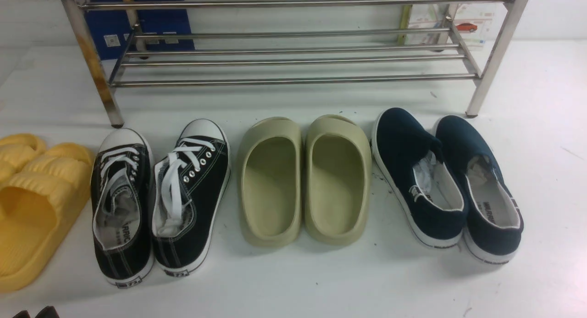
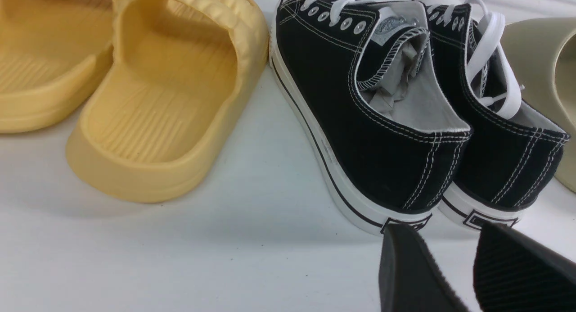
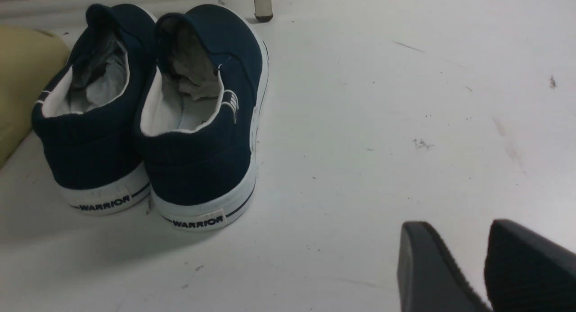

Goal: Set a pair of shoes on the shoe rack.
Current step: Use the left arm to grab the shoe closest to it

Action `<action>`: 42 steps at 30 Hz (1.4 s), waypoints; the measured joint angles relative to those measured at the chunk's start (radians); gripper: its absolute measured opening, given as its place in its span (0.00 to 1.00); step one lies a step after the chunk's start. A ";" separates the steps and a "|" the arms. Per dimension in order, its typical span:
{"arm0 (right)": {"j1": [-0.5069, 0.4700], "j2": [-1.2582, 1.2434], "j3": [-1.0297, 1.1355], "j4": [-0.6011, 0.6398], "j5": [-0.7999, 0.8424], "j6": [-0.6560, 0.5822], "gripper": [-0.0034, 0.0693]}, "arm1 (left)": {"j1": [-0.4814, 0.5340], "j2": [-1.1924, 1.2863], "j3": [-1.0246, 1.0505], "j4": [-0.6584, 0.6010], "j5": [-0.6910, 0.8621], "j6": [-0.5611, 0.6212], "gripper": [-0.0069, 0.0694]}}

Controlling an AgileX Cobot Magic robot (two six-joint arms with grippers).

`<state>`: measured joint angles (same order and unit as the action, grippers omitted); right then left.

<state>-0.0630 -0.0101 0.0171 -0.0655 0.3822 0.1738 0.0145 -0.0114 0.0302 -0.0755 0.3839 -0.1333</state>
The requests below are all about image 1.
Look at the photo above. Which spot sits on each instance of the black canvas sneaker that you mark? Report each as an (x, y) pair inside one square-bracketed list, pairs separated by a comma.
[(189, 185), (120, 183)]

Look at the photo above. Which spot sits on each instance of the stainless steel shoe rack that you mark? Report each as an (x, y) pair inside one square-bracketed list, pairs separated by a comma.
[(107, 84)]

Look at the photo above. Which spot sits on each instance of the blue box behind rack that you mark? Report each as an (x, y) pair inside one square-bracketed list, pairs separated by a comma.
[(110, 30)]

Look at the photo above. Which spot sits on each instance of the left navy slip-on shoe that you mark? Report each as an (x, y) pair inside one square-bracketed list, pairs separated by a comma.
[(412, 162)]

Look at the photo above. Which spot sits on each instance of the navy slip-on shoe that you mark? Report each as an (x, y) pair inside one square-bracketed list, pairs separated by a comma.
[(494, 224), (412, 162)]

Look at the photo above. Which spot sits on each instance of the right navy slip-on shoe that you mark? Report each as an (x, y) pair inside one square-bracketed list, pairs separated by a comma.
[(494, 224)]

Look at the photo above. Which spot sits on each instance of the right yellow ribbed slide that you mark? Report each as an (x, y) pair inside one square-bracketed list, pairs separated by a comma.
[(39, 206)]

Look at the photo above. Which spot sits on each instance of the yellow ribbed slide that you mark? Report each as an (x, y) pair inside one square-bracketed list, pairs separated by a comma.
[(39, 206), (16, 151)]

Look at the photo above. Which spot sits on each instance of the left yellow ribbed slide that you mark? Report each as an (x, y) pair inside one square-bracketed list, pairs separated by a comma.
[(16, 151)]

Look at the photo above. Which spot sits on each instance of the left olive foam slide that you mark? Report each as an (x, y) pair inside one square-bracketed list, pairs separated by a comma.
[(269, 182)]

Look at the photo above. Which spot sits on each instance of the olive foam slide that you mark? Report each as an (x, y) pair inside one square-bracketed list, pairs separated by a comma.
[(269, 182), (337, 180)]

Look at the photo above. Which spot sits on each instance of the right olive foam slide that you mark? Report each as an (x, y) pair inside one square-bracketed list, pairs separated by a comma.
[(337, 180)]

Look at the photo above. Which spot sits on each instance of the white printed cardboard box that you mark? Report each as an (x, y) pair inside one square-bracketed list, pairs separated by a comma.
[(473, 21)]

